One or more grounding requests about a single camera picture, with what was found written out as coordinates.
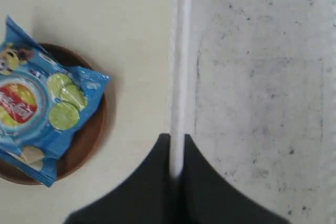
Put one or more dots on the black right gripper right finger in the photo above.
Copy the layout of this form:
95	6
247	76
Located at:
206	197

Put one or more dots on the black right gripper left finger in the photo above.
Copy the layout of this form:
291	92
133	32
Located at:
142	198

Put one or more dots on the brown wooden plate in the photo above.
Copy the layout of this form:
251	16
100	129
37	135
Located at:
84	143

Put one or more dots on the blue chips bag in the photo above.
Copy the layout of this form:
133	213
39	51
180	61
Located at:
43	104

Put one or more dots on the white perforated plastic basket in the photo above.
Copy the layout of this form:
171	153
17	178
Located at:
254	86

